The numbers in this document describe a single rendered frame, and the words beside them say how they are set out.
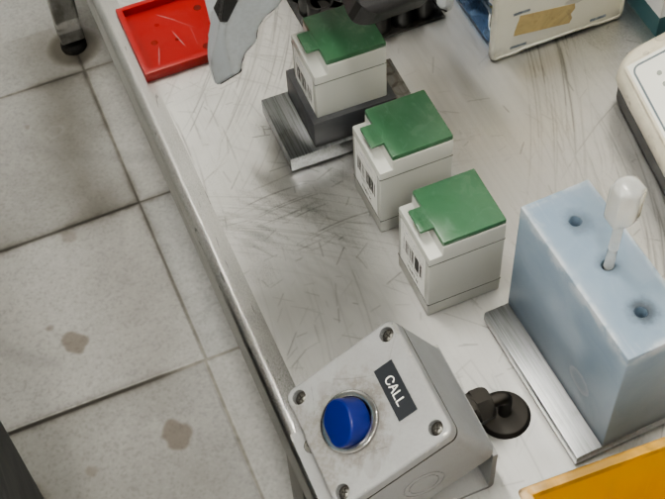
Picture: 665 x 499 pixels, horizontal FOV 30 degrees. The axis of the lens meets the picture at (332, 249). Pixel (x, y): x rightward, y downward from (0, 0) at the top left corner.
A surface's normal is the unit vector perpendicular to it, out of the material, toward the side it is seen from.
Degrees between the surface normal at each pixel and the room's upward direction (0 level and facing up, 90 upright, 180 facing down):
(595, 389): 90
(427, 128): 0
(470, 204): 0
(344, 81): 90
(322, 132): 90
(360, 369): 30
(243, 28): 90
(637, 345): 0
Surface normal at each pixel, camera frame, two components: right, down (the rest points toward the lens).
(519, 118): -0.04, -0.57
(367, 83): 0.37, 0.75
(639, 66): -0.45, -0.43
